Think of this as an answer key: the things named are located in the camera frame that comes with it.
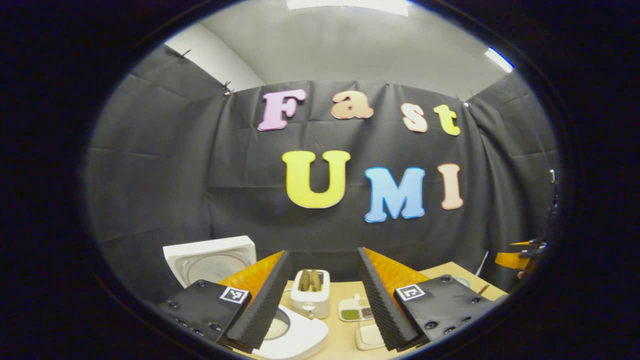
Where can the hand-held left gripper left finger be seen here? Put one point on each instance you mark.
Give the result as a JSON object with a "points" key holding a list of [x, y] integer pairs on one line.
{"points": [[260, 310]]}

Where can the pale green plate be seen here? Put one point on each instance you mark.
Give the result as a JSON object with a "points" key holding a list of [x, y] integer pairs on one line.
{"points": [[462, 281]]}

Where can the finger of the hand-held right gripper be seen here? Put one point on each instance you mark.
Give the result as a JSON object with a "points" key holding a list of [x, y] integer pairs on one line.
{"points": [[512, 261], [522, 244]]}

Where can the white toaster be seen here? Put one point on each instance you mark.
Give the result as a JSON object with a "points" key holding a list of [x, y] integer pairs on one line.
{"points": [[310, 302]]}

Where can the white rice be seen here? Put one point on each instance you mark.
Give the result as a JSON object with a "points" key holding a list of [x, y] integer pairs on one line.
{"points": [[371, 336]]}

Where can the clear plastic rice container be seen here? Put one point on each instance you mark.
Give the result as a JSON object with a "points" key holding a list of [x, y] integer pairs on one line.
{"points": [[361, 345]]}

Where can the small ceiling light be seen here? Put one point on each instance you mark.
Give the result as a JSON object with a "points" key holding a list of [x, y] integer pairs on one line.
{"points": [[500, 60]]}

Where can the white divided grain dish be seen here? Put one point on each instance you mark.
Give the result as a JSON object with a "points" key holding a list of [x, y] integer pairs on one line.
{"points": [[350, 314]]}

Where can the brown bread slice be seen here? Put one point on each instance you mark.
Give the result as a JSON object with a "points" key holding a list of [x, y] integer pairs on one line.
{"points": [[304, 281], [315, 281]]}

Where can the white rice cooker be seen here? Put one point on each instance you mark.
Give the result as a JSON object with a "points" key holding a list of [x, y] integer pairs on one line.
{"points": [[210, 252]]}

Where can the brown wooden spoon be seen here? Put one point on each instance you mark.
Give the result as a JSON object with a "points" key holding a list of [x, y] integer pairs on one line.
{"points": [[483, 289]]}

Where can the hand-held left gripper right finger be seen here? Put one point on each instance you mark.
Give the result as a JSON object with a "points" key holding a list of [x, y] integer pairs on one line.
{"points": [[385, 310]]}

